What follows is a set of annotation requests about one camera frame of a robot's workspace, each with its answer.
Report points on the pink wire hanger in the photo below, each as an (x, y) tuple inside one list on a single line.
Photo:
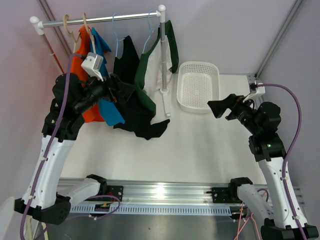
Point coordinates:
[(243, 221)]

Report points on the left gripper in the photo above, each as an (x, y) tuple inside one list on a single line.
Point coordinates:
[(122, 92)]

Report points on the beige hanger on floor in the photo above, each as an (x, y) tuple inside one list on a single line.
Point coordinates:
[(35, 230)]

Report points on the beige hanger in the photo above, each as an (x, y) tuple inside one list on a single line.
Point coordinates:
[(70, 33), (89, 32), (35, 230)]

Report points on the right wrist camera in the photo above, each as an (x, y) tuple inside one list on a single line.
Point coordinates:
[(256, 91)]

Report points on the white cable duct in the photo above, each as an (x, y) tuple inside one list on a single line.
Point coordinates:
[(140, 209)]

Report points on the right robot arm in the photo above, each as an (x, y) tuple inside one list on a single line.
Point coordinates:
[(283, 218)]

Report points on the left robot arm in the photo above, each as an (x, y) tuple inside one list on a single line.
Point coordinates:
[(72, 97)]

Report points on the orange t shirt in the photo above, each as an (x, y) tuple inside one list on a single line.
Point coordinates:
[(93, 114)]

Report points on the white laundry basket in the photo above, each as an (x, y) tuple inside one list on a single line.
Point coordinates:
[(198, 83)]

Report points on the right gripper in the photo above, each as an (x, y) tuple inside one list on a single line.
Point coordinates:
[(231, 102)]

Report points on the light blue wire hanger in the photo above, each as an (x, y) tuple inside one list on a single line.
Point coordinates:
[(116, 35), (150, 32)]

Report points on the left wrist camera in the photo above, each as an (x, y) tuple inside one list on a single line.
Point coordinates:
[(92, 64)]

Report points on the red pole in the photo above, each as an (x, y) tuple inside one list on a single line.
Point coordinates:
[(53, 55)]

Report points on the clothes rack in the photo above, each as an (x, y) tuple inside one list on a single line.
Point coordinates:
[(159, 13)]

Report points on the blue t shirt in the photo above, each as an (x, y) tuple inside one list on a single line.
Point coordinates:
[(107, 109)]

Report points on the black t shirt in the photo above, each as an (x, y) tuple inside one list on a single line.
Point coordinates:
[(137, 118)]

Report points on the aluminium rail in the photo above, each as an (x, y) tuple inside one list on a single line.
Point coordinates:
[(166, 193)]

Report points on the green white t shirt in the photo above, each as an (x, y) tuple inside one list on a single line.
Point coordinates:
[(148, 77)]

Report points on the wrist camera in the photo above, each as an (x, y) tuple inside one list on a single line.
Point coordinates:
[(92, 64), (256, 91)]

